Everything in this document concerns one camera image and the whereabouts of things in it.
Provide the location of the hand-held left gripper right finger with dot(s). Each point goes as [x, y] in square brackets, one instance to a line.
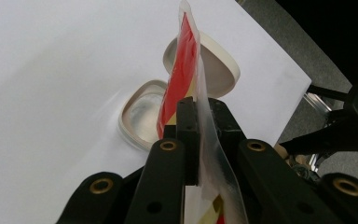
[276, 193]

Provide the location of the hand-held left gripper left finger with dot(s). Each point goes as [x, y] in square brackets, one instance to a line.
[161, 186]

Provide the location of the clear container with beige lid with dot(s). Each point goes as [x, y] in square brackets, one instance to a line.
[143, 115]

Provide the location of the red and white stand-up pouch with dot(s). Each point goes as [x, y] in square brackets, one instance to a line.
[180, 77]

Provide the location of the beige cloth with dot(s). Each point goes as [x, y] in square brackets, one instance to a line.
[289, 159]

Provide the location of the aluminium floor rail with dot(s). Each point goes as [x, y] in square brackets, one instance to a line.
[318, 102]

